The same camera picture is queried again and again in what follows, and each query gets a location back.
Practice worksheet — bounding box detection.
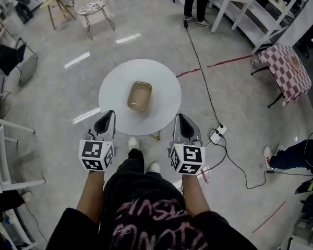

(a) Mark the person's right forearm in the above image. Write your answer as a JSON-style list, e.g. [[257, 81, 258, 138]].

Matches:
[[181, 173, 212, 218]]

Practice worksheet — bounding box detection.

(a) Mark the person's left white shoe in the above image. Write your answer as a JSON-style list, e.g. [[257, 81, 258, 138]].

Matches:
[[128, 136, 139, 151]]

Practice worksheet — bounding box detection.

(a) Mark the long white bench shelf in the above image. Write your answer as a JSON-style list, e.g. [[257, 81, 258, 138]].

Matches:
[[224, 0, 305, 55]]

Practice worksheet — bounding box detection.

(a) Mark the round white table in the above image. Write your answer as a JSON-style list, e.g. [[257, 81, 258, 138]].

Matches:
[[98, 58, 182, 142]]

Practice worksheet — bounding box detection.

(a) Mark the person's white shoe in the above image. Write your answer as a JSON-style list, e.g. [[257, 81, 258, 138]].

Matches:
[[148, 161, 161, 174], [128, 136, 139, 151]]

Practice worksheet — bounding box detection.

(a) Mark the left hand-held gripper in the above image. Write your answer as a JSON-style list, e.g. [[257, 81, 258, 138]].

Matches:
[[79, 110, 118, 172]]

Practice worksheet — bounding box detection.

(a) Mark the long black cable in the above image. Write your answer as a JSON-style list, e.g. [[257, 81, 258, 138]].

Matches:
[[183, 19, 224, 129]]

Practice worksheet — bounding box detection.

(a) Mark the person's black printed shirt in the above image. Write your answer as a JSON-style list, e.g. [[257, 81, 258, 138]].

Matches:
[[45, 169, 259, 250]]

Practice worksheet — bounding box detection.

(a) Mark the white power strip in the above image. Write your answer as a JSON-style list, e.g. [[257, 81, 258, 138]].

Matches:
[[209, 124, 228, 143]]

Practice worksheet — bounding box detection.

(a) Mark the red checkered cloth table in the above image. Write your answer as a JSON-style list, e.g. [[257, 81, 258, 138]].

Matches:
[[250, 45, 313, 109]]

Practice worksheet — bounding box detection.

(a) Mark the yellow wooden table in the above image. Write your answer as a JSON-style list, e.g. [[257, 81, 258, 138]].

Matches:
[[40, 0, 77, 31]]

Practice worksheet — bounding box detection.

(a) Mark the person's black trouser leg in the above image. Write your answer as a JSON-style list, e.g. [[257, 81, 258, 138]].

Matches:
[[113, 148, 146, 183]]

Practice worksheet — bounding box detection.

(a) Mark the person's left forearm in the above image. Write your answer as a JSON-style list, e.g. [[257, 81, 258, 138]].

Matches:
[[76, 170, 105, 225]]

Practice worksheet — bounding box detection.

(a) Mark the person's right white shoe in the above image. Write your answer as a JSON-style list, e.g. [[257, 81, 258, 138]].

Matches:
[[148, 161, 161, 174]]

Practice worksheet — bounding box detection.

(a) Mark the black looped cable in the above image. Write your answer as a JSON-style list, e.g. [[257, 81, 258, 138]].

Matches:
[[208, 128, 313, 190]]

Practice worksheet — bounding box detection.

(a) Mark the black metal frame chair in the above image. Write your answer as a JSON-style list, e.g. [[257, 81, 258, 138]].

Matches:
[[0, 37, 39, 88]]

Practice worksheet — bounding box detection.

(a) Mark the black and green bag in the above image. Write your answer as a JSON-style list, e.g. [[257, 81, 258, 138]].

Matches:
[[294, 177, 313, 195]]

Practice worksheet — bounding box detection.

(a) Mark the tan oval tray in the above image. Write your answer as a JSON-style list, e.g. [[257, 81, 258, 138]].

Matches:
[[127, 81, 153, 112]]

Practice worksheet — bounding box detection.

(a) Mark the white wooden rack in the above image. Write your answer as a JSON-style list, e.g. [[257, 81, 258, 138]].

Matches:
[[0, 112, 46, 195]]

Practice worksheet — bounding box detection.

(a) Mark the patterned seat cushion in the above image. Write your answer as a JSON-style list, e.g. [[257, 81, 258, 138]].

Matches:
[[77, 3, 105, 16]]

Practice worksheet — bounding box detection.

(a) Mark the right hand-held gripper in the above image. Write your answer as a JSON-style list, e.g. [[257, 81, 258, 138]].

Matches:
[[167, 113, 207, 176]]

